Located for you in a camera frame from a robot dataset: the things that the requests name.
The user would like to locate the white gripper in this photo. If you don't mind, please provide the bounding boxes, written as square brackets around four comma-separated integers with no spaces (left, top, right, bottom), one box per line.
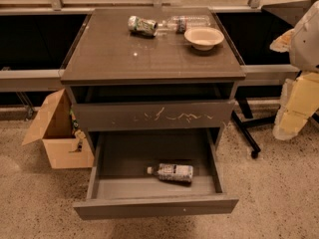
[269,1,319,140]

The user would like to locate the blue label plastic bottle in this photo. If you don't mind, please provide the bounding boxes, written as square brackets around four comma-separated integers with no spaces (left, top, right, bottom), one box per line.
[147,163,193,183]

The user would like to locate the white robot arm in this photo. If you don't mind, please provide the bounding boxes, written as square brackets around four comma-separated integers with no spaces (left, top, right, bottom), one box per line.
[270,1,319,140]

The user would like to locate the closed scratched grey upper drawer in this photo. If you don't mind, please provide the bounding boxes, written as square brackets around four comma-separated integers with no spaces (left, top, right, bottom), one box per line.
[73,101,234,131]

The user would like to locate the clear plastic water bottle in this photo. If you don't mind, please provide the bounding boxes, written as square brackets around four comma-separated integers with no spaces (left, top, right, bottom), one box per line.
[158,15,210,34]

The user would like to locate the dark grey drawer cabinet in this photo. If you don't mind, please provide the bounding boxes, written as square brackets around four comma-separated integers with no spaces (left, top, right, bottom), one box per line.
[60,6,247,151]

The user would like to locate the open grey middle drawer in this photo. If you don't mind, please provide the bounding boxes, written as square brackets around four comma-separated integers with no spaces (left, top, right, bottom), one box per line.
[73,127,240,221]

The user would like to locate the white paper bowl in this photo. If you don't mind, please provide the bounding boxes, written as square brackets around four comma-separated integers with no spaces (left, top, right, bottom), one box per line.
[184,27,224,51]

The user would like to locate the green label crushed can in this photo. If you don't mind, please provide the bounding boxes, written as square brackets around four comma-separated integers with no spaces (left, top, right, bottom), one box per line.
[128,15,158,37]

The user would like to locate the items in cardboard box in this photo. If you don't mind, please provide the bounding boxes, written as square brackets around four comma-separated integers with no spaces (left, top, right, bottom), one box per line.
[69,110,86,152]

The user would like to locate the open cardboard box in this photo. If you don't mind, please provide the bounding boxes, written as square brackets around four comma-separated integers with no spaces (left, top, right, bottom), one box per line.
[22,90,94,169]

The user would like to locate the metal window railing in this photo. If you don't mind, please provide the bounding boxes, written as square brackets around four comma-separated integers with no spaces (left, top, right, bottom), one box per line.
[0,0,318,92]

